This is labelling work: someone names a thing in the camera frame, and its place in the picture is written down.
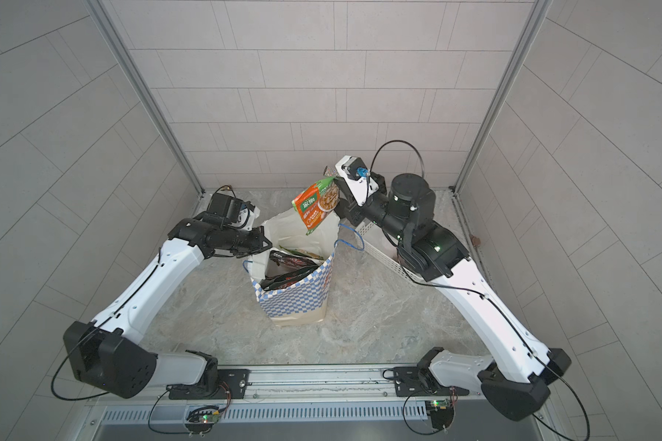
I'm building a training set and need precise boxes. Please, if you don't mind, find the white perforated plastic basket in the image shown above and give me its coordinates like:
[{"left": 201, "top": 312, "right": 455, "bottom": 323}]
[{"left": 356, "top": 220, "right": 423, "bottom": 283}]

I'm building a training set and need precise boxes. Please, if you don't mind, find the blue checkered paper bag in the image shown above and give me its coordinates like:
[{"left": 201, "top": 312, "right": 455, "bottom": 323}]
[{"left": 244, "top": 209, "right": 344, "bottom": 327}]

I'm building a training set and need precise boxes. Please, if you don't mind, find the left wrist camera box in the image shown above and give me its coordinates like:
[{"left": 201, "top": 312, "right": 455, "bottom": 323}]
[{"left": 204, "top": 192, "right": 259, "bottom": 231}]

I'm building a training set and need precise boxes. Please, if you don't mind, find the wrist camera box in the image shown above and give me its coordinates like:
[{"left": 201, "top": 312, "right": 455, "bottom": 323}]
[
  {"left": 204, "top": 192, "right": 259, "bottom": 231},
  {"left": 335, "top": 155, "right": 380, "bottom": 207}
]

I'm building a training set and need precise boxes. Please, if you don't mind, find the dark fish seasoning packet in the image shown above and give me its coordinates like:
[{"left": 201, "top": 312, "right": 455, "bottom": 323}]
[{"left": 259, "top": 249, "right": 320, "bottom": 291}]

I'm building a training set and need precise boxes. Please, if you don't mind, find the left circuit board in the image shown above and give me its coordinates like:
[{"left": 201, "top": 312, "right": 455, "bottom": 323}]
[{"left": 185, "top": 405, "right": 223, "bottom": 434}]

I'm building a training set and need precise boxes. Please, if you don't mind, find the right circuit board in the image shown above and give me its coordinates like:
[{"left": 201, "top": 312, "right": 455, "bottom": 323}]
[{"left": 425, "top": 399, "right": 455, "bottom": 432}]

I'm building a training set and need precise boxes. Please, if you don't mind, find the circuit board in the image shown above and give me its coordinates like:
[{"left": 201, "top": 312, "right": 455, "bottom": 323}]
[
  {"left": 425, "top": 399, "right": 455, "bottom": 432},
  {"left": 185, "top": 405, "right": 223, "bottom": 434}
]

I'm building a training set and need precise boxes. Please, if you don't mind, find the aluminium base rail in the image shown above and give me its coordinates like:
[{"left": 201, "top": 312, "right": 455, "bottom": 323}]
[{"left": 85, "top": 360, "right": 550, "bottom": 408}]

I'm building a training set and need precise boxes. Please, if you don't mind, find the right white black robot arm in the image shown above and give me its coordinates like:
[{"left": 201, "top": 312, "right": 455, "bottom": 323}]
[{"left": 335, "top": 168, "right": 571, "bottom": 421}]

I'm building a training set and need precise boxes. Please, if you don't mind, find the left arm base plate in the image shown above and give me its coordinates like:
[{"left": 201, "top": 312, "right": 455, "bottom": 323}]
[{"left": 167, "top": 367, "right": 251, "bottom": 401}]

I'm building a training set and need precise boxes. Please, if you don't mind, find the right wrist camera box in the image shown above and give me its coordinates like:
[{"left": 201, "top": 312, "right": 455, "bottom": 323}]
[{"left": 335, "top": 155, "right": 380, "bottom": 207}]

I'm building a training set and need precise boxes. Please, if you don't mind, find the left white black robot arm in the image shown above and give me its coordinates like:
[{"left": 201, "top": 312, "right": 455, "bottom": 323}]
[{"left": 64, "top": 206, "right": 272, "bottom": 400}]

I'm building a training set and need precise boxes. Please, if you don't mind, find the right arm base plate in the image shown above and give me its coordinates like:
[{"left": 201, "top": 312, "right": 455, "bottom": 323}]
[{"left": 382, "top": 367, "right": 470, "bottom": 398}]

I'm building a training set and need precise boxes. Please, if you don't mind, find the orange green condiment packet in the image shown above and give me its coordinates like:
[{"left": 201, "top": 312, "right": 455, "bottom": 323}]
[{"left": 292, "top": 176, "right": 339, "bottom": 235}]

